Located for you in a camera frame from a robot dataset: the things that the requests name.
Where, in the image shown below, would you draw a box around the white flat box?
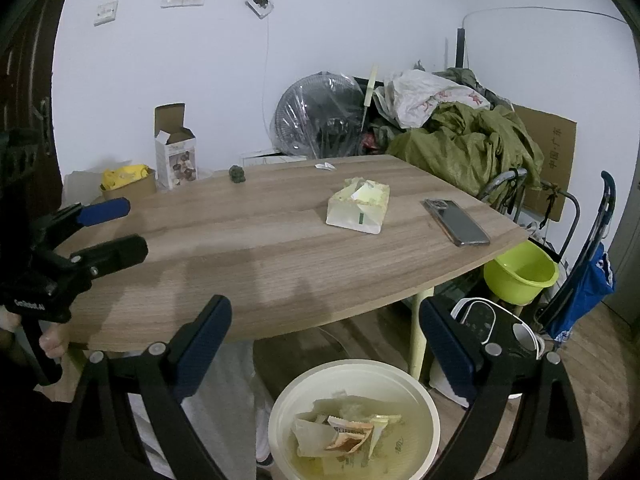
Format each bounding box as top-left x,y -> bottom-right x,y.
240,150 -> 308,167

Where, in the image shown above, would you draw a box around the fan wrapped in plastic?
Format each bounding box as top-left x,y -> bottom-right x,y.
270,71 -> 368,161

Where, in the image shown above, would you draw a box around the cream plastic stick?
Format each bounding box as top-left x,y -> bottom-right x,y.
364,64 -> 379,108

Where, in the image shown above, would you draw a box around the yellow tissue pack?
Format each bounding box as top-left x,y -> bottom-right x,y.
326,176 -> 391,235

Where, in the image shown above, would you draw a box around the white paper sheet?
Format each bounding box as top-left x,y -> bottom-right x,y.
62,170 -> 106,206

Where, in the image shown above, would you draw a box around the grey smartphone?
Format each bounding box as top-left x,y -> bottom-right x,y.
422,198 -> 492,247

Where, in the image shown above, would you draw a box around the yellow bag with print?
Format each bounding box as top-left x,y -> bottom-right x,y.
101,164 -> 151,191

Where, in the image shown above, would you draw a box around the person's grey trousers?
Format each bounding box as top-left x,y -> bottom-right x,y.
127,342 -> 273,480

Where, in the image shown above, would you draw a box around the lime green basin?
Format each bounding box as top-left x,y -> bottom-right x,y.
482,240 -> 560,306

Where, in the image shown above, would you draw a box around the open white carton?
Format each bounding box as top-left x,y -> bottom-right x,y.
154,103 -> 198,191

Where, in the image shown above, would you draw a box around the metal chair frame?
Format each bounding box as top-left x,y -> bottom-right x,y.
475,167 -> 581,241

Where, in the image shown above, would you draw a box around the grey door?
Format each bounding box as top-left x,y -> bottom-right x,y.
610,220 -> 640,306

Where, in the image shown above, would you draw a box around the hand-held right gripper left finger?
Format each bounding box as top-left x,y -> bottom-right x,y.
60,294 -> 233,480

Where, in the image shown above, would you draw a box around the blue folding trolley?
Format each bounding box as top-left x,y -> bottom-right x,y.
540,170 -> 617,343

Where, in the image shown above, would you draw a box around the white plastic bag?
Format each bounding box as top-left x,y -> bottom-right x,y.
374,69 -> 493,129

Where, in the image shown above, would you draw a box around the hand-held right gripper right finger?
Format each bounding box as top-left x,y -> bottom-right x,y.
417,297 -> 589,480

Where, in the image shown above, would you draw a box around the white paper card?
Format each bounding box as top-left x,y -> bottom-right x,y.
292,411 -> 333,459

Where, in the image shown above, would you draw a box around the person's left hand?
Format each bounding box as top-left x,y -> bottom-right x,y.
0,305 -> 69,359

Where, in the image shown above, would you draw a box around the white round appliance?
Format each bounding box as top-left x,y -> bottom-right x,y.
429,297 -> 546,408

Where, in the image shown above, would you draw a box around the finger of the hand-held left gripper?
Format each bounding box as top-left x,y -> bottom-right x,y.
30,197 -> 132,256
50,233 -> 150,292

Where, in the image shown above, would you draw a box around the person's left forearm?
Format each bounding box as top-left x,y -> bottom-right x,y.
0,330 -> 76,480

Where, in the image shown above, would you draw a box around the olive green cloth pile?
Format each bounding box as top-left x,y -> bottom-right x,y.
367,62 -> 546,201

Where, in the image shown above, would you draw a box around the grey wall cable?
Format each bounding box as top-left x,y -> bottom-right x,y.
462,6 -> 628,31

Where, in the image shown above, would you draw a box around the brown paper box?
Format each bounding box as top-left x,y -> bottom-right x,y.
99,167 -> 157,204

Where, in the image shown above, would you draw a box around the cardboard sheet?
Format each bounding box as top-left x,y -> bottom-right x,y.
510,102 -> 578,221

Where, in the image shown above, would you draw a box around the dark wooden door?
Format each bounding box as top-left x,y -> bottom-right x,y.
0,0 -> 83,211

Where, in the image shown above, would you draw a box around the cream plastic bucket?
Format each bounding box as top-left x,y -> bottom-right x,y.
268,358 -> 442,480

